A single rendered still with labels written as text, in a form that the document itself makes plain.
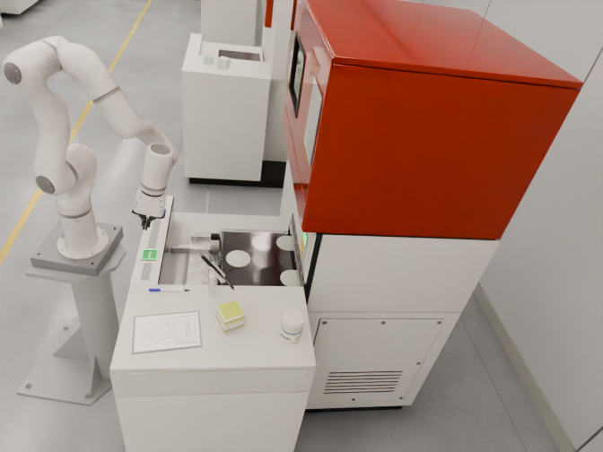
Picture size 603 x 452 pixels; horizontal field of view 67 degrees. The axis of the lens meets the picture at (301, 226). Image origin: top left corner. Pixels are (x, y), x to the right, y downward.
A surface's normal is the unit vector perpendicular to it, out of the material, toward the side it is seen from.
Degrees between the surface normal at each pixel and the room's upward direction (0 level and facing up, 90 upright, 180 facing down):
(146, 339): 0
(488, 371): 0
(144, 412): 90
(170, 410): 90
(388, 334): 90
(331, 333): 90
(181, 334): 0
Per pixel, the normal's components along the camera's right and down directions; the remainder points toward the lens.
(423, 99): 0.11, 0.62
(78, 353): -0.10, 0.61
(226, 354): 0.14, -0.78
